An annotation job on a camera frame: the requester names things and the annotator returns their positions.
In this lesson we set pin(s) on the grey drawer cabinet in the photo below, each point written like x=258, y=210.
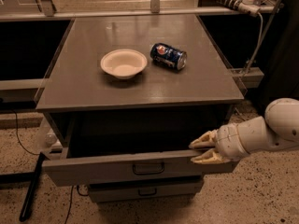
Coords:
x=126, y=96

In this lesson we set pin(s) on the dark cabinet at right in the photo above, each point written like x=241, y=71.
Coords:
x=281, y=74

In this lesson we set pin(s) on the grey top drawer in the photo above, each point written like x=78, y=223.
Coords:
x=96, y=160

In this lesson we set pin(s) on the black metal stand leg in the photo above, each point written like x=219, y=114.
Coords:
x=32, y=178

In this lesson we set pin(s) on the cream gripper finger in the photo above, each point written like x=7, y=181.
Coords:
x=211, y=156
x=208, y=139

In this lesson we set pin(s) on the white power strip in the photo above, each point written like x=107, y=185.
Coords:
x=243, y=6

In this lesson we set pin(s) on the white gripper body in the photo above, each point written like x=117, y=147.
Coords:
x=228, y=141

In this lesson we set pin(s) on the blue Pepsi soda can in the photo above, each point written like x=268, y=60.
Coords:
x=168, y=56

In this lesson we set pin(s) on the grey drawer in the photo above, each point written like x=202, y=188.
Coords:
x=96, y=160
x=145, y=189

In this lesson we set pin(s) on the grey bottom drawer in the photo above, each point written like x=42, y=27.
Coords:
x=145, y=189

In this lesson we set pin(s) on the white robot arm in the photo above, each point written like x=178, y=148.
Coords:
x=277, y=130

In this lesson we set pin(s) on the white paper bowl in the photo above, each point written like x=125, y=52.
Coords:
x=123, y=63

